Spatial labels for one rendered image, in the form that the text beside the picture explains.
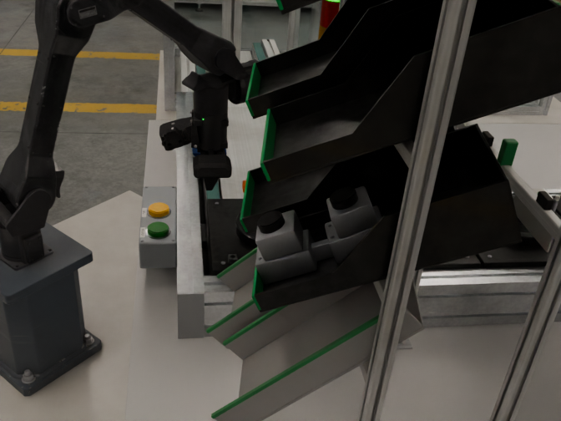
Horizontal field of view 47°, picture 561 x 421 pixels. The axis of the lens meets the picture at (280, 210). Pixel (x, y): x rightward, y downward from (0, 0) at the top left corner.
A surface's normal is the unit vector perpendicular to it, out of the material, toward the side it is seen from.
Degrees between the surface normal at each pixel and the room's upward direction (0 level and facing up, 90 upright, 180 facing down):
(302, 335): 45
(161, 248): 90
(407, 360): 0
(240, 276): 90
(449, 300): 90
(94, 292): 0
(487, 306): 90
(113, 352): 0
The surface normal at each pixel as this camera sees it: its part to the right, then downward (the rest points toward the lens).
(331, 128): -0.36, -0.80
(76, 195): 0.07, -0.84
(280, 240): -0.04, 0.53
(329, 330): -0.65, -0.65
